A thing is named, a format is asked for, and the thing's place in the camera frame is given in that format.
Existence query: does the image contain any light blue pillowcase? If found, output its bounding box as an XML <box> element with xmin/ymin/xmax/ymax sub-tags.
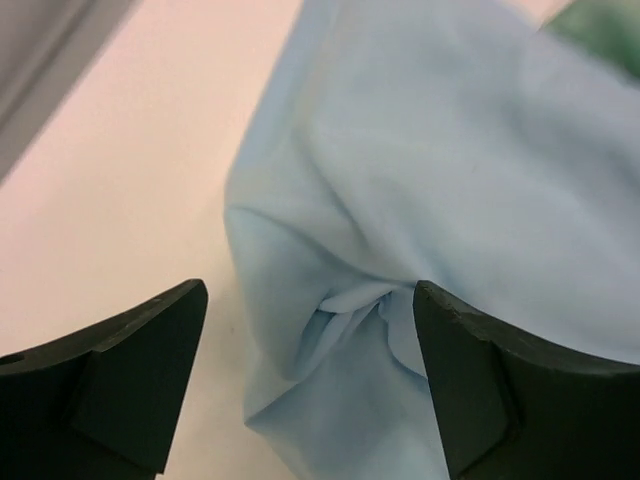
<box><xmin>224</xmin><ymin>1</ymin><xmax>639</xmax><ymax>479</ymax></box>

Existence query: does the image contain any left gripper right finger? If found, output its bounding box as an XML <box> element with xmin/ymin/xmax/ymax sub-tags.
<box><xmin>413</xmin><ymin>281</ymin><xmax>639</xmax><ymax>480</ymax></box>

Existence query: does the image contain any aluminium table frame rail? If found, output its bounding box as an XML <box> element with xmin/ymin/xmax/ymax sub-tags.
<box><xmin>1</xmin><ymin>0</ymin><xmax>136</xmax><ymax>177</ymax></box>

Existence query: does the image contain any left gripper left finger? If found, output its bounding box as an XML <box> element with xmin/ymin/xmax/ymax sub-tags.
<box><xmin>1</xmin><ymin>279</ymin><xmax>208</xmax><ymax>479</ymax></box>

